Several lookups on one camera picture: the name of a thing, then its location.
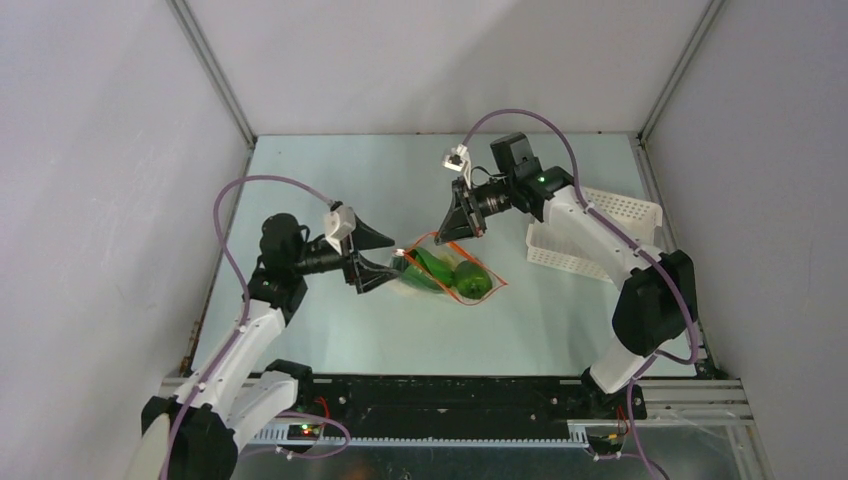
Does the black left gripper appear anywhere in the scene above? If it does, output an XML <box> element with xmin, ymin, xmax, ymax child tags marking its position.
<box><xmin>290</xmin><ymin>214</ymin><xmax>401</xmax><ymax>293</ymax></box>

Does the clear zip bag orange zipper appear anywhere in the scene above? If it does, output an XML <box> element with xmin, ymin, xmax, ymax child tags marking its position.
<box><xmin>389</xmin><ymin>232</ymin><xmax>508</xmax><ymax>307</ymax></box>

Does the green bok choy toy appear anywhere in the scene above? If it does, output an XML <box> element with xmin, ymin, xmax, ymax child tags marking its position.
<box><xmin>390</xmin><ymin>247</ymin><xmax>457</xmax><ymax>294</ymax></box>

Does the green pepper toy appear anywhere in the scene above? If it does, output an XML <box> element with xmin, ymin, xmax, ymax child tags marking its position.
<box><xmin>453</xmin><ymin>260</ymin><xmax>493</xmax><ymax>300</ymax></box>

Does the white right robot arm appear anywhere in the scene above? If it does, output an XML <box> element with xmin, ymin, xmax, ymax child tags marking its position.
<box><xmin>436</xmin><ymin>133</ymin><xmax>698</xmax><ymax>418</ymax></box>

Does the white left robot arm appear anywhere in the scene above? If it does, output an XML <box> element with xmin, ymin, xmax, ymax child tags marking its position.
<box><xmin>137</xmin><ymin>203</ymin><xmax>399</xmax><ymax>479</ymax></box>

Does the white perforated plastic basket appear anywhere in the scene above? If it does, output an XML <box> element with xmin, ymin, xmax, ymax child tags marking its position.
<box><xmin>526</xmin><ymin>186</ymin><xmax>663</xmax><ymax>288</ymax></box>

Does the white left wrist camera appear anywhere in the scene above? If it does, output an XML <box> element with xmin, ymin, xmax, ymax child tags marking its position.
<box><xmin>323</xmin><ymin>202</ymin><xmax>357</xmax><ymax>255</ymax></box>

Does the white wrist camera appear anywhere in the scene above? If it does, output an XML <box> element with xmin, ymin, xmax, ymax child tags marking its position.
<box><xmin>323</xmin><ymin>202</ymin><xmax>357</xmax><ymax>255</ymax></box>
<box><xmin>442</xmin><ymin>143</ymin><xmax>472</xmax><ymax>189</ymax></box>

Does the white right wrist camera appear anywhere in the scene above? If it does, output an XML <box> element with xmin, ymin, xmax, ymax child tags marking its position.
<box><xmin>442</xmin><ymin>143</ymin><xmax>472</xmax><ymax>189</ymax></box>

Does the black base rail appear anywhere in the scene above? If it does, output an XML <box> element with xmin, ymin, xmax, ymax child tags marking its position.
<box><xmin>251</xmin><ymin>374</ymin><xmax>647</xmax><ymax>439</ymax></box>

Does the aluminium frame profile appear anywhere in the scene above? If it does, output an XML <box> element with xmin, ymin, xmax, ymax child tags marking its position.
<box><xmin>638</xmin><ymin>344</ymin><xmax>754</xmax><ymax>426</ymax></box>

